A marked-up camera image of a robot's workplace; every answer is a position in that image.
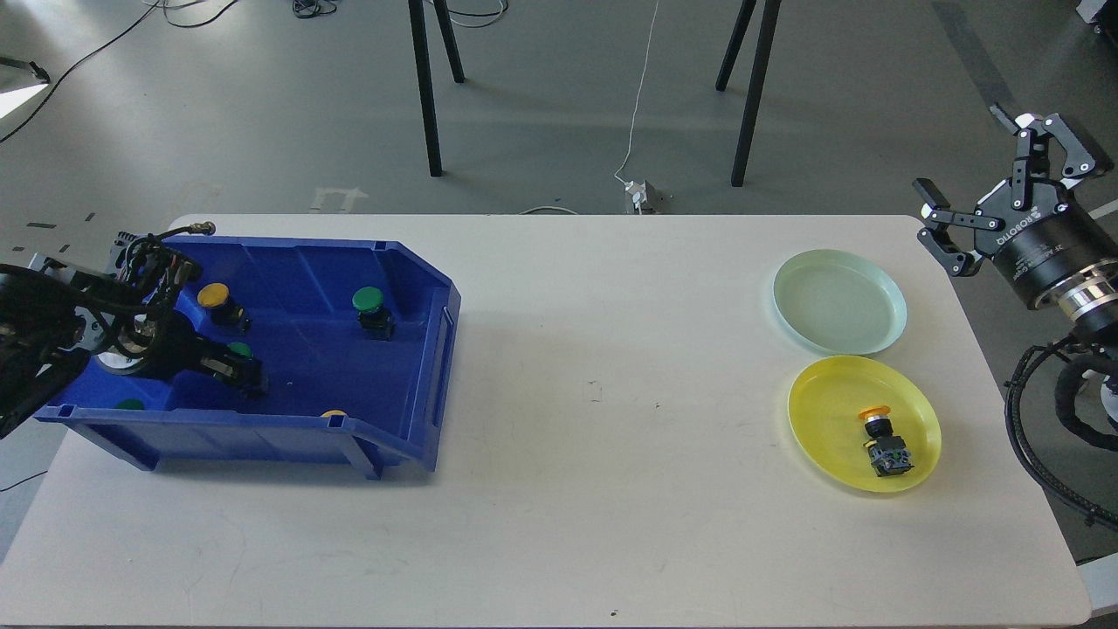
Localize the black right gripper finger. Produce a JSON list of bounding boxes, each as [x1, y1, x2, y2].
[[991, 104, 1115, 211], [912, 178, 1005, 276]]

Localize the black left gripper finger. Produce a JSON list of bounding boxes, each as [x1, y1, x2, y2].
[[197, 345, 267, 398]]

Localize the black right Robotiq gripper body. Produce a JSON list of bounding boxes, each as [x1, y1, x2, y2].
[[975, 179, 1115, 309]]

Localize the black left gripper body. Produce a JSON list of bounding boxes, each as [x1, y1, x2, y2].
[[96, 314, 206, 381]]

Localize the yellow button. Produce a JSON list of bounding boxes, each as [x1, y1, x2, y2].
[[197, 282, 252, 334], [858, 404, 915, 478]]

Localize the green button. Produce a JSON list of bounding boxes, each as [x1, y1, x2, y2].
[[351, 286, 395, 342], [226, 342, 265, 397]]

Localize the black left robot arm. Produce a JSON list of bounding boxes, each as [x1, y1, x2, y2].
[[1, 230, 266, 435]]

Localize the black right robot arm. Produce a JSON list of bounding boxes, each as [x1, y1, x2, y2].
[[912, 103, 1117, 528]]

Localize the green button front corner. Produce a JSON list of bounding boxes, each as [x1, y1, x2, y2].
[[114, 398, 145, 411]]

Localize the light green plate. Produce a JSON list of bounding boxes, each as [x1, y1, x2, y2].
[[769, 248, 909, 356]]

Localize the yellow plate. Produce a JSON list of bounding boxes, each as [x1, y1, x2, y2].
[[786, 356, 942, 494]]

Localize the blue plastic bin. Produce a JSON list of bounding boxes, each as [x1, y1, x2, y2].
[[34, 236, 462, 480]]

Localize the black tripod right legs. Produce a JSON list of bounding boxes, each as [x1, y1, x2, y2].
[[714, 1, 783, 188]]

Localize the black tripod legs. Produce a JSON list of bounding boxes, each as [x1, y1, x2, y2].
[[406, 1, 465, 177], [714, 1, 783, 188]]

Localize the white power adapter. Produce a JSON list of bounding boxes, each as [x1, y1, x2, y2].
[[624, 180, 666, 216]]

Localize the black tripod left legs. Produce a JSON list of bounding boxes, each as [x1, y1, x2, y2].
[[406, 1, 465, 177]]

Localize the black floor cable left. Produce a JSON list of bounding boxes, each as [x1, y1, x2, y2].
[[0, 0, 238, 145]]

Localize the white cable on floor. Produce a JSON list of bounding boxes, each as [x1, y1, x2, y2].
[[521, 0, 662, 216]]

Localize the black cables top floor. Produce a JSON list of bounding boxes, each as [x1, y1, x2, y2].
[[291, 0, 510, 28]]

